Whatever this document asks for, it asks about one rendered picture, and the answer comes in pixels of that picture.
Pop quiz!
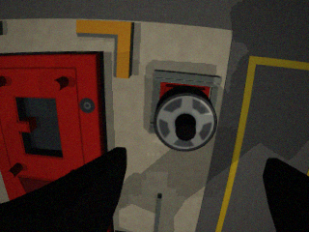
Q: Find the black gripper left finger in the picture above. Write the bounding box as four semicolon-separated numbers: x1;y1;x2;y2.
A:
0;147;126;232

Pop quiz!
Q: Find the yellow rectangular outline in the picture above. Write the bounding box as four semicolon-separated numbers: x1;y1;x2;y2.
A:
215;55;309;232

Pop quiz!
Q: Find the black wheel with grey rim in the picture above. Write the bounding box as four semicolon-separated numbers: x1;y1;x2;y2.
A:
154;86;217;151

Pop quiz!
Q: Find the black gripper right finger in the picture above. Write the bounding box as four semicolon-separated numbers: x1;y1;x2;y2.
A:
263;158;309;232

